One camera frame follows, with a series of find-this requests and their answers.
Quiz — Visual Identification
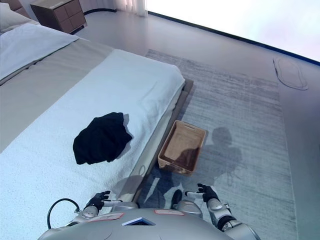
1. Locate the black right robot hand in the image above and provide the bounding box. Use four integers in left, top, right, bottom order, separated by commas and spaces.
184, 183, 221, 204

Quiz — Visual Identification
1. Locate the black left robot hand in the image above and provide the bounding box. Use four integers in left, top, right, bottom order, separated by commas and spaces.
84, 190, 121, 211

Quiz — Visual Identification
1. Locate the black clothes pile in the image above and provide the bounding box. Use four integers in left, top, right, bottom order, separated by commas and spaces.
72, 111, 134, 165

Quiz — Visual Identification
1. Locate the brown woven basket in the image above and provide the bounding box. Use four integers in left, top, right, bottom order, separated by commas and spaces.
157, 119, 207, 177

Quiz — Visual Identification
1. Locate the beige bed sheet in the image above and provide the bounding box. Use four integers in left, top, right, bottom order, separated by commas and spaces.
0, 37, 116, 153

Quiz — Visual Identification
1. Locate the silver right robot leg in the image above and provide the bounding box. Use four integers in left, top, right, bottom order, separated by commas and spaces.
171, 189, 204, 219

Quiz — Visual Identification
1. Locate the silver robot leg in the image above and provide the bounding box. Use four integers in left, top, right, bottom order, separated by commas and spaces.
171, 189, 204, 219
111, 192, 140, 213

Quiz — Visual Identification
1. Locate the silver left robot leg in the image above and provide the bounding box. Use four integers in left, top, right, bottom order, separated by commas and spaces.
111, 192, 140, 213

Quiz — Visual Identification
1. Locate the grey robot torso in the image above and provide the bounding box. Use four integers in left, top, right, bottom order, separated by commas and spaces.
37, 207, 231, 240

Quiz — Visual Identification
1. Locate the grey striped rug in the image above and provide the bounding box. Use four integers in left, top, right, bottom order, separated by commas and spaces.
136, 48, 298, 240

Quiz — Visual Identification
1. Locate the oval grey floor mat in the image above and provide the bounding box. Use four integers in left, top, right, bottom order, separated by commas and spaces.
272, 56, 309, 91

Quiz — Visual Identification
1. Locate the brown wooden nightstand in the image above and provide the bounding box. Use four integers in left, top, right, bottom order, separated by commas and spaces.
29, 0, 87, 35

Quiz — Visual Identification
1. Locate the beige pillow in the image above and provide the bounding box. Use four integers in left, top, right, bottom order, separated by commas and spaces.
0, 9, 40, 35

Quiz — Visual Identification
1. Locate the sheer white curtain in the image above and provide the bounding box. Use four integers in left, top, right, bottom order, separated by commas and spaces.
122, 0, 149, 11

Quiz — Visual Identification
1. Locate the brown headboard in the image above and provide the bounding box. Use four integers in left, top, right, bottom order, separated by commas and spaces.
0, 0, 30, 20

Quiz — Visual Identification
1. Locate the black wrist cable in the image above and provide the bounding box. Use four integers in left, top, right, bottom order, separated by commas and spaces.
47, 198, 81, 230

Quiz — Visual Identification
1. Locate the brown bed frame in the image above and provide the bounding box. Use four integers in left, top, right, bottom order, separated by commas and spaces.
117, 79, 195, 203

